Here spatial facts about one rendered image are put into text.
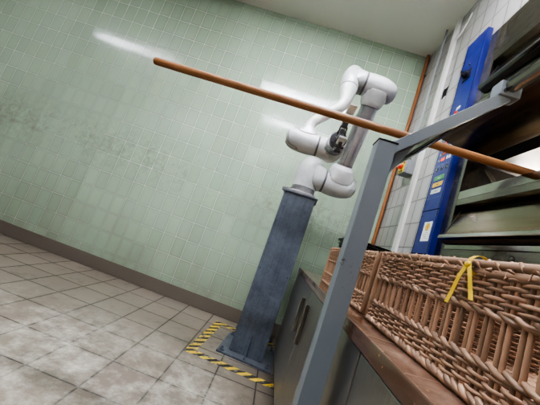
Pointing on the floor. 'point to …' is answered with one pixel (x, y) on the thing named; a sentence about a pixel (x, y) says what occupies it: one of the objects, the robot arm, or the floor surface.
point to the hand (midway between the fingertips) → (348, 122)
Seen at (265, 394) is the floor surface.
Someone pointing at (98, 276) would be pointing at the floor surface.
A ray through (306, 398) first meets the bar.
